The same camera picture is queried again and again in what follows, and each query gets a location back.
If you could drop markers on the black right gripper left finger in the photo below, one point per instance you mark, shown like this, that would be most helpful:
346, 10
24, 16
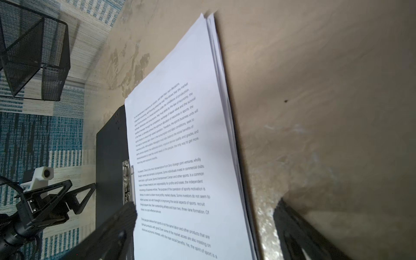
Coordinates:
112, 240

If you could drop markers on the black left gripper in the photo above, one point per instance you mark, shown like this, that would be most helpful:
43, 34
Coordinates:
35, 208

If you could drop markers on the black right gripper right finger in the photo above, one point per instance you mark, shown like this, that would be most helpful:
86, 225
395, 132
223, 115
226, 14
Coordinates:
299, 239

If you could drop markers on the red and black ring binder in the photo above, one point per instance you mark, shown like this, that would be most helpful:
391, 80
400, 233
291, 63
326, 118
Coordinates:
114, 174

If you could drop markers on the white text paper back sheet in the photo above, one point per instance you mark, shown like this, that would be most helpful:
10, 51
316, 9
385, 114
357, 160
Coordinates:
187, 180

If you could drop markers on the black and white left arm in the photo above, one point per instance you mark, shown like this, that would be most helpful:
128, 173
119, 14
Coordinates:
14, 236

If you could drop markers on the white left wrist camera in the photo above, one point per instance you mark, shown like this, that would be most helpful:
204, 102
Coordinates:
37, 178

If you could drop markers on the black wire mesh file rack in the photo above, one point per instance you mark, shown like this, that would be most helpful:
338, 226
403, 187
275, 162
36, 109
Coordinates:
33, 42

